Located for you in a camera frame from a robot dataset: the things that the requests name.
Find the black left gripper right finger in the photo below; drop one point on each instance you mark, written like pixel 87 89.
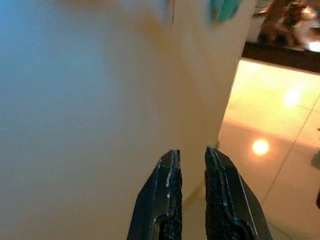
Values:
pixel 225 200

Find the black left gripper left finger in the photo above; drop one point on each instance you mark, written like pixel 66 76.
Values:
pixel 160 200

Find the person hand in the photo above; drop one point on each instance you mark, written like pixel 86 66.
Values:
pixel 280 27

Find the dark brown wooden table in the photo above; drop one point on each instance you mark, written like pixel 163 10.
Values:
pixel 275 57

